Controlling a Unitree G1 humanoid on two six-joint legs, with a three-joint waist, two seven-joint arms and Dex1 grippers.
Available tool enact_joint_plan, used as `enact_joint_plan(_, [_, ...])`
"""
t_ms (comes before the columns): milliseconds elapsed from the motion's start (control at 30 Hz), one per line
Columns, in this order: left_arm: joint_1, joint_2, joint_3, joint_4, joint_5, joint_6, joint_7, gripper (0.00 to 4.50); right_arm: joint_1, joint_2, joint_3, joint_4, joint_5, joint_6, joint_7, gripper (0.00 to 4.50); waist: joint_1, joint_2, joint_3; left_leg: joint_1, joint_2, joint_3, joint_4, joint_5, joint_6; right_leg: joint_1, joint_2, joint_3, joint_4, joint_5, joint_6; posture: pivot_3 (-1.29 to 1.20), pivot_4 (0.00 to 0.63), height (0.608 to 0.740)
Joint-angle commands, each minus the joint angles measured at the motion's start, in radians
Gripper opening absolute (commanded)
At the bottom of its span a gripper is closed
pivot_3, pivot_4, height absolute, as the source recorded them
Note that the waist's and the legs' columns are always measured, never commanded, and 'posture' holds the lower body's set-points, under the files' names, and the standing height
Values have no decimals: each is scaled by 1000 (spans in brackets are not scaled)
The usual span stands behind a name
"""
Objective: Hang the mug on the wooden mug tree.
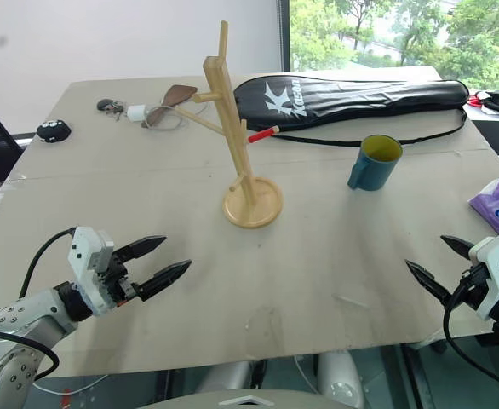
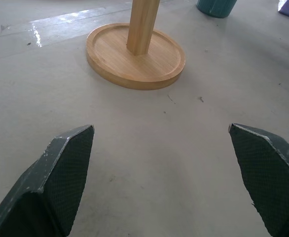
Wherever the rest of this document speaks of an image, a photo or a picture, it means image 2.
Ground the wooden stand with round base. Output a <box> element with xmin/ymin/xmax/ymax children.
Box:
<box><xmin>86</xmin><ymin>0</ymin><xmax>186</xmax><ymax>90</ymax></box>

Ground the teal cup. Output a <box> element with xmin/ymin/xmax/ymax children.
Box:
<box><xmin>196</xmin><ymin>0</ymin><xmax>237</xmax><ymax>19</ymax></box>

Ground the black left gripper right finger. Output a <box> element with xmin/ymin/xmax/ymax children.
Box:
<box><xmin>228</xmin><ymin>123</ymin><xmax>289</xmax><ymax>237</ymax></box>

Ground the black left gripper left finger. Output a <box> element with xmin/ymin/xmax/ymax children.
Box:
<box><xmin>0</xmin><ymin>124</ymin><xmax>95</xmax><ymax>237</ymax></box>

